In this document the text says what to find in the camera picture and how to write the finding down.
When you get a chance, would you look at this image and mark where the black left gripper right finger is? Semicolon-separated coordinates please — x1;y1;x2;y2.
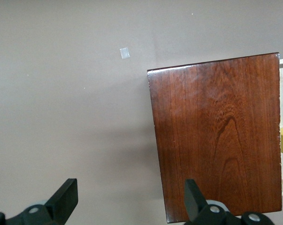
183;179;242;225

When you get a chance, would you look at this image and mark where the small grey tape patch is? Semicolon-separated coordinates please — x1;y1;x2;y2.
119;47;130;59

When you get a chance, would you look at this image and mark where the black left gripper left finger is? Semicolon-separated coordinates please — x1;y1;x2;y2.
5;178;79;225

